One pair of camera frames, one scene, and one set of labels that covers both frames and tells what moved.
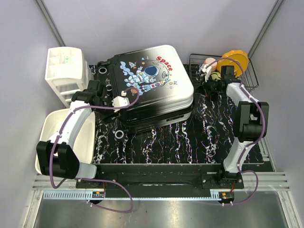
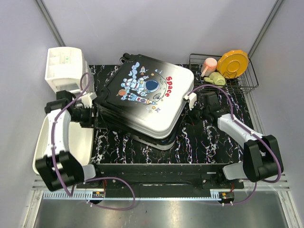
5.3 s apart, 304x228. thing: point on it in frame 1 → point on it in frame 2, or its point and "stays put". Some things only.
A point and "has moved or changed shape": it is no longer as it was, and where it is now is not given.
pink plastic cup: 209,60 stays put
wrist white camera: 205,72 → 191,99
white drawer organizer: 67,72 stays put
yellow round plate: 237,58 stays put
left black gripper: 110,114 → 90,123
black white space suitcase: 149,88 has moved or changed shape
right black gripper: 205,85 → 191,112
